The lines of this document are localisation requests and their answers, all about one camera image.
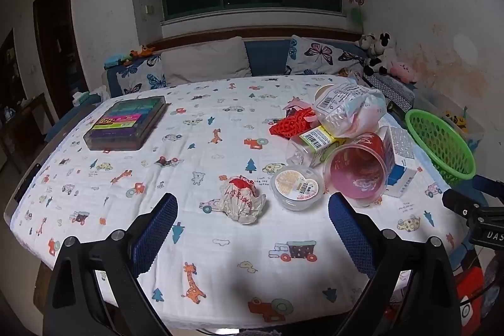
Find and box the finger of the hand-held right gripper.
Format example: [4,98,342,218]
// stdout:
[442,189,482,219]
[472,174,504,200]

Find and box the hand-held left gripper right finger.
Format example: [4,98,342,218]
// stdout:
[328,192,461,336]

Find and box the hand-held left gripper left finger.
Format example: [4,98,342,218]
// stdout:
[47,193,180,336]

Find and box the green plastic basket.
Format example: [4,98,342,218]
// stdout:
[405,108,477,188]

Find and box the white and blue carton box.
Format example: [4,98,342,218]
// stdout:
[380,125,418,199]

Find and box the clear plastic bottle green label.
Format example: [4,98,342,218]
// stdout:
[285,125,349,169]

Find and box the clear storage bin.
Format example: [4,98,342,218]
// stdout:
[413,90,487,153]

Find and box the red plastic object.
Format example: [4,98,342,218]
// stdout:
[451,263,486,326]

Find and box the red plastic cup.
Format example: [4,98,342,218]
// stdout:
[324,132,395,208]

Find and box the small round lidded plastic container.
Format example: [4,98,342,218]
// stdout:
[270,165,325,211]

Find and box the yellow toy vehicle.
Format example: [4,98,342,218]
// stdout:
[445,108,471,133]

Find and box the crumpled white paper wrapper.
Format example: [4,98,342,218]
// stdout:
[215,175,268,225]

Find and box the printed cartoon blanket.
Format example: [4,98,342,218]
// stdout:
[10,74,469,331]

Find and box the clear box of colourful blocks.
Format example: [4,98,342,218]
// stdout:
[83,96,168,151]

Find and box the red mesh net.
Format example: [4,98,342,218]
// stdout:
[269,105,316,140]

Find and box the crumpled clear plastic bag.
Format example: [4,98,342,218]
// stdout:
[313,83,388,138]

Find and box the grey patterned cloth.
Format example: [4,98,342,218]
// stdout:
[363,73,417,107]

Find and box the pink plush toy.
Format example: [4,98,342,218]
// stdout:
[389,61,420,84]

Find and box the pink wrapper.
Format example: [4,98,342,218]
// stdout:
[283,97,313,115]

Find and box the tissue box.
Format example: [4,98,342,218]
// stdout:
[72,91,101,107]

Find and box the small butterfly print pillow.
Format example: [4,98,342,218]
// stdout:
[117,56,168,96]

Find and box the black and white cow plush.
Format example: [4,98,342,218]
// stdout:
[356,31,398,76]

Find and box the folded blue cloth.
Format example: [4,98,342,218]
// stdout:
[103,54,135,70]

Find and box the beige pillow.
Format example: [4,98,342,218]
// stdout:
[161,37,253,87]

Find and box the orange plush toy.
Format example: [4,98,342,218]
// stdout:
[130,46,155,60]

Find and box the large butterfly print pillow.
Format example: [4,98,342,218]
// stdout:
[284,36,365,77]

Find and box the dark wooden cabinet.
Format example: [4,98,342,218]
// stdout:
[0,28,53,173]

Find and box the dark wooden door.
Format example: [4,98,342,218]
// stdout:
[33,0,89,121]

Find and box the brown wooden headboard rail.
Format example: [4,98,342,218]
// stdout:
[142,26,365,52]

